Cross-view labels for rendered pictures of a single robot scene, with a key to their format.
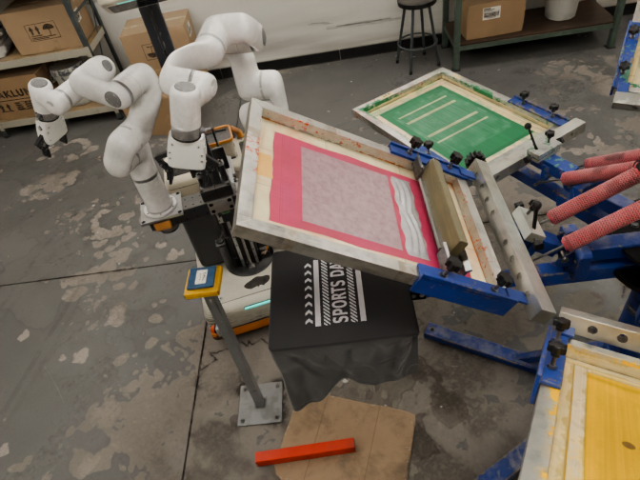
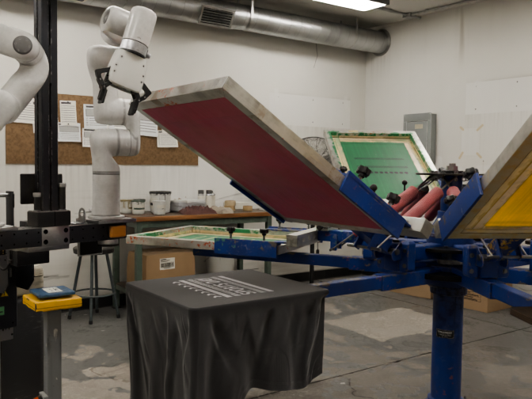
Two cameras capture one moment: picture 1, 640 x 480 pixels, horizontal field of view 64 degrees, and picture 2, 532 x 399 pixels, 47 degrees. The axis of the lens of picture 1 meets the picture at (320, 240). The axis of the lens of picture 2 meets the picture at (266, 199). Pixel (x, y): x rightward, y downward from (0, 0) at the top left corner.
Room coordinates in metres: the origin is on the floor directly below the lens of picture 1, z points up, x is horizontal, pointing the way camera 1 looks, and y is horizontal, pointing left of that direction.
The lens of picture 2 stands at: (-0.36, 1.17, 1.33)
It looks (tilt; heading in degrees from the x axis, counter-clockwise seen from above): 3 degrees down; 318
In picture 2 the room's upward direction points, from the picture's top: 1 degrees clockwise
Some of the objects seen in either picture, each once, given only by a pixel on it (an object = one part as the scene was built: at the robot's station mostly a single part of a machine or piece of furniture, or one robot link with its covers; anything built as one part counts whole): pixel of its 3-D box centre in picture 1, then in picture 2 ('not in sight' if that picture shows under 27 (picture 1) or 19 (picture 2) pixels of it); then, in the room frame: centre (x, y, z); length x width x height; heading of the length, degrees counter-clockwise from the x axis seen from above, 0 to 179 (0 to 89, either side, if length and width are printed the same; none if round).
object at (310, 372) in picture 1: (351, 372); (264, 369); (0.95, -0.02, 0.74); 0.46 x 0.04 x 0.42; 84
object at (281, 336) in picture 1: (339, 289); (225, 286); (1.15, -0.03, 0.95); 0.48 x 0.44 x 0.01; 84
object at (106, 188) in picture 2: not in sight; (104, 195); (1.64, 0.13, 1.21); 0.16 x 0.13 x 0.15; 8
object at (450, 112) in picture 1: (476, 116); (255, 222); (1.86, -0.77, 1.05); 1.08 x 0.61 x 0.23; 24
